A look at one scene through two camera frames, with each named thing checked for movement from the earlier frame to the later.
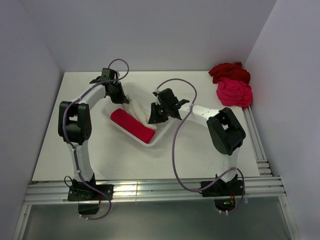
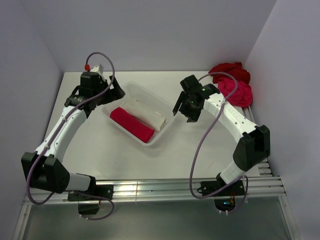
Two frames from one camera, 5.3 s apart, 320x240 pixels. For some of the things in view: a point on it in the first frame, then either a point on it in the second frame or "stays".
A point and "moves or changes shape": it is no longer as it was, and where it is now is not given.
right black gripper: (155, 118) → (194, 114)
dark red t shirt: (232, 70) stays
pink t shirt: (232, 93) stays
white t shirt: (139, 105) moves or changes shape
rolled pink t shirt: (131, 126) stays
